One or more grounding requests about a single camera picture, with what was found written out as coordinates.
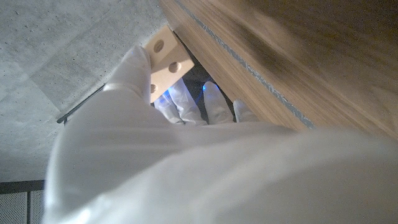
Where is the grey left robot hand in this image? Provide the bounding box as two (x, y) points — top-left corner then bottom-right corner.
(42, 45), (398, 224)

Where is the wooden block with holes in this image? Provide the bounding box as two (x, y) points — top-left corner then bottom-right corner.
(144, 25), (196, 104)

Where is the grey perforated panel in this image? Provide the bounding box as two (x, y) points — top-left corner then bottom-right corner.
(0, 191), (29, 224)
(29, 189), (45, 224)

